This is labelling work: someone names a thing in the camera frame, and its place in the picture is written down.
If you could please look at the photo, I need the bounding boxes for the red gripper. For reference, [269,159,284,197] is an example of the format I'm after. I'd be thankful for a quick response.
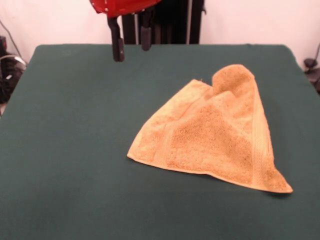
[88,0,163,63]

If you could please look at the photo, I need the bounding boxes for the tan terry towel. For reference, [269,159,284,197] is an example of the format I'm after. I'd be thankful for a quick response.
[126,63,294,194]

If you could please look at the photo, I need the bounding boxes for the black equipment pile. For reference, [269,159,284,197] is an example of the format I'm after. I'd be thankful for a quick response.
[0,36,27,103]

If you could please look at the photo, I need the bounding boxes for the dark green table cloth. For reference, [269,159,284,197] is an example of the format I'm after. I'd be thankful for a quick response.
[0,43,320,240]

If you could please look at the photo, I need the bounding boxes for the black floor device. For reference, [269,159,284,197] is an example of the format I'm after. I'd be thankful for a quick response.
[303,57,320,95]

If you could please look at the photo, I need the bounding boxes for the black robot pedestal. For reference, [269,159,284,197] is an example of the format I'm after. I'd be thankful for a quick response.
[121,0,207,45]

